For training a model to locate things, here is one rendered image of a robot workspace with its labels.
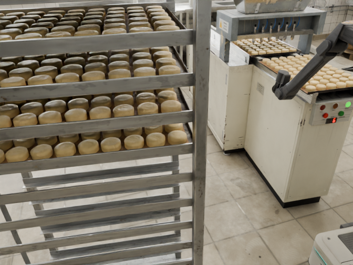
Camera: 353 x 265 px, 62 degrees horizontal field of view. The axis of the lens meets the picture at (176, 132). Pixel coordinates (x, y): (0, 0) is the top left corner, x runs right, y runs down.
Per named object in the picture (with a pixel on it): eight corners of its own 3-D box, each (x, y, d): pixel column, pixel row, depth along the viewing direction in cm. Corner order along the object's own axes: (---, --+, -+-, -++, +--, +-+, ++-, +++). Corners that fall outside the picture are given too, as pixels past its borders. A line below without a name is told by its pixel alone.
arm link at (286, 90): (330, 47, 122) (351, 47, 125) (324, 36, 125) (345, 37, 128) (276, 102, 160) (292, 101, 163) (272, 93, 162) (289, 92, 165)
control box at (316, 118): (308, 123, 172) (313, 101, 165) (344, 118, 176) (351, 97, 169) (311, 126, 169) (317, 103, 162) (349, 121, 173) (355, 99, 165)
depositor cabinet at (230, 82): (188, 100, 369) (188, 30, 326) (242, 94, 381) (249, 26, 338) (222, 159, 262) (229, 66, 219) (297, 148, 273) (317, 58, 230)
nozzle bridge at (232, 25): (214, 53, 246) (216, 10, 229) (294, 47, 258) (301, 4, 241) (228, 66, 219) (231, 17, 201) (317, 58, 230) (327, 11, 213)
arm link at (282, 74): (278, 99, 158) (292, 99, 161) (286, 79, 151) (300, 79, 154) (267, 88, 167) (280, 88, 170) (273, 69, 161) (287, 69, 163)
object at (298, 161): (242, 155, 266) (252, 56, 220) (277, 150, 271) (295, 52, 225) (281, 212, 206) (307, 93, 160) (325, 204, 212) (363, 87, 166)
